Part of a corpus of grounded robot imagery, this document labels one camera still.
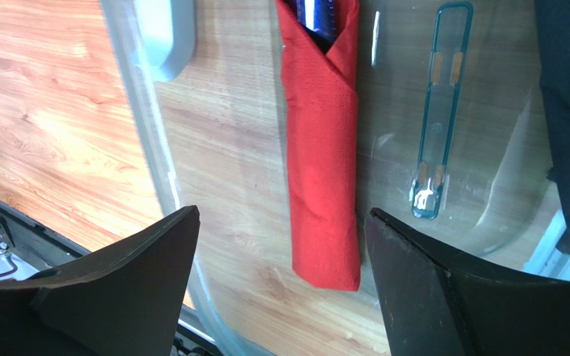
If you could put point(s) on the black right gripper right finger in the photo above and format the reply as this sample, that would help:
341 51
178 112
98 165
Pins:
436 299

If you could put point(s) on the red paper napkin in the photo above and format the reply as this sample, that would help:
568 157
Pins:
321 130

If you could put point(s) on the transparent grey plastic tray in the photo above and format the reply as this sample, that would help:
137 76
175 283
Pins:
452 140

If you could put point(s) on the white garment rack stand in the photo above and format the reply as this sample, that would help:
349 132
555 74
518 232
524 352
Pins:
168 31

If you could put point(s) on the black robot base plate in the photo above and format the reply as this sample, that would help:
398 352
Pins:
28 247

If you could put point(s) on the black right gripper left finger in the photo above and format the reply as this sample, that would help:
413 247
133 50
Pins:
124 299

